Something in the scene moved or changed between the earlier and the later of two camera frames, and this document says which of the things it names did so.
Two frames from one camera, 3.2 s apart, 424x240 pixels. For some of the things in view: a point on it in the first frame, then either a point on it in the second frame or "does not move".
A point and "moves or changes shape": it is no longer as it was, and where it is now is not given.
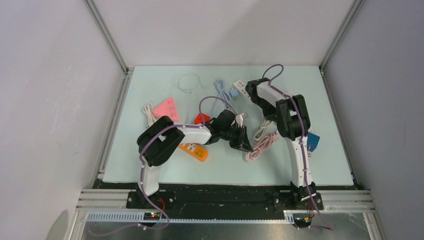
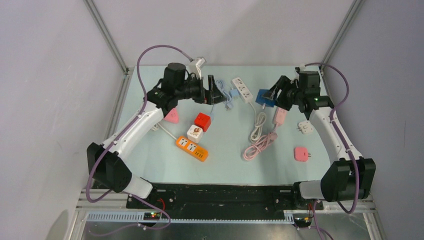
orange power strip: x=198 y=151 does not move
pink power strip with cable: x=265 y=144 does not move
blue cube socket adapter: x=312 y=140 moves or changes shape
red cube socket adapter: x=198 y=119 does not move
